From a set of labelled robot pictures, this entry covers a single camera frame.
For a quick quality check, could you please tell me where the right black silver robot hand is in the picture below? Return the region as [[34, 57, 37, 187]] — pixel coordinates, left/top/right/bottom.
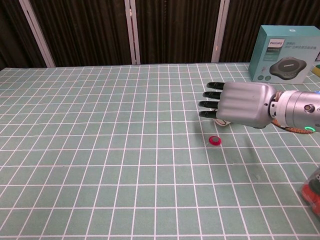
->
[[198, 81, 276, 130]]

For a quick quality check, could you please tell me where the white paper cup blue flower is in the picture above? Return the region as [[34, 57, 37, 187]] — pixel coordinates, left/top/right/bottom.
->
[[213, 117, 232, 127]]

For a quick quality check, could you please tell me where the round woven rattan coaster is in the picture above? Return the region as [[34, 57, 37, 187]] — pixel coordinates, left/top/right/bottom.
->
[[272, 119, 316, 136]]

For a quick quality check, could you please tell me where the teal speakerphone product box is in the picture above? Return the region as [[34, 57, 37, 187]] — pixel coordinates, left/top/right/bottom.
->
[[248, 24, 317, 85]]

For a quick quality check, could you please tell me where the dark pleated curtain panel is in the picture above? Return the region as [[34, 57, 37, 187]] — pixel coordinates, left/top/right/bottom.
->
[[27, 0, 133, 68], [0, 0, 48, 70], [134, 0, 222, 65], [219, 0, 320, 63]]

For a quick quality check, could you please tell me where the clear plastic pack red item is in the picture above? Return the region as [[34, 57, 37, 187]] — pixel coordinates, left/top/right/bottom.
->
[[299, 167, 320, 215]]

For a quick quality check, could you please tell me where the green white grid tablecloth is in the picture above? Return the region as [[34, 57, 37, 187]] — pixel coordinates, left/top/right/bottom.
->
[[0, 62, 320, 240]]

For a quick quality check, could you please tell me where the small pink ring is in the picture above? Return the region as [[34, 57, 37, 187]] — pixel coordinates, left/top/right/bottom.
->
[[209, 135, 223, 146]]

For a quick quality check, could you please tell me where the white partition frame post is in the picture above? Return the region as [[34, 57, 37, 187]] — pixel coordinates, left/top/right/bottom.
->
[[18, 0, 56, 68], [124, 0, 141, 65], [210, 0, 230, 63]]

